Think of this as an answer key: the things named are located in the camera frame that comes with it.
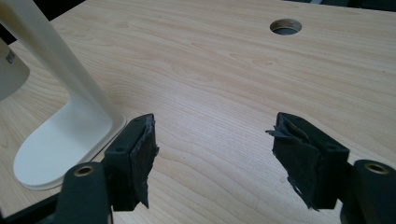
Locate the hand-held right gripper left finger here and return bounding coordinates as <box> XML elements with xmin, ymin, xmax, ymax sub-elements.
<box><xmin>103</xmin><ymin>113</ymin><xmax>160</xmax><ymax>213</ymax></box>

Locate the round cable hole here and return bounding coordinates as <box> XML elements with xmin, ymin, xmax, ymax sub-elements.
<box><xmin>269</xmin><ymin>18</ymin><xmax>304</xmax><ymax>36</ymax></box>

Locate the white desk lamp stand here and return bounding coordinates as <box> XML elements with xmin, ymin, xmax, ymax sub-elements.
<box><xmin>0</xmin><ymin>0</ymin><xmax>128</xmax><ymax>191</ymax></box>

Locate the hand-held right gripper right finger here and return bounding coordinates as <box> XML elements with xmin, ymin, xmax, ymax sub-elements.
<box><xmin>265</xmin><ymin>111</ymin><xmax>351</xmax><ymax>212</ymax></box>

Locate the white lamp head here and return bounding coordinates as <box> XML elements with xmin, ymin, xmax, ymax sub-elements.
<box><xmin>0</xmin><ymin>37</ymin><xmax>31</xmax><ymax>102</ymax></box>

